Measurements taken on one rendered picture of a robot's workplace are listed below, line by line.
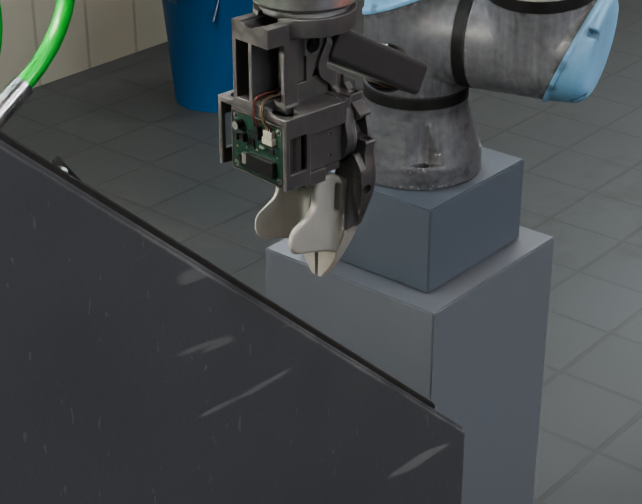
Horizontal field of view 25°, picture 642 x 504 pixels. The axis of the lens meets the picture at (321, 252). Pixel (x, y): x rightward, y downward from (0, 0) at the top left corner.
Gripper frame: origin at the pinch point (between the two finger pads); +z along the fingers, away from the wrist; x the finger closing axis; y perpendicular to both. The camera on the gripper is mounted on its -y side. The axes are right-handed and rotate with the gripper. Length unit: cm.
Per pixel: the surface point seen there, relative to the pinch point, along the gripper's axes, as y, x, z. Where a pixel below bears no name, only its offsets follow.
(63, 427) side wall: 32.2, 13.0, -5.7
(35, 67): 10.4, -21.5, -11.9
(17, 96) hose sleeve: 12.4, -21.1, -10.2
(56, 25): 8.1, -21.5, -14.7
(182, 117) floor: -173, -240, 105
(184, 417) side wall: 23.9, 13.0, -2.6
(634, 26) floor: -335, -199, 105
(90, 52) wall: -178, -292, 100
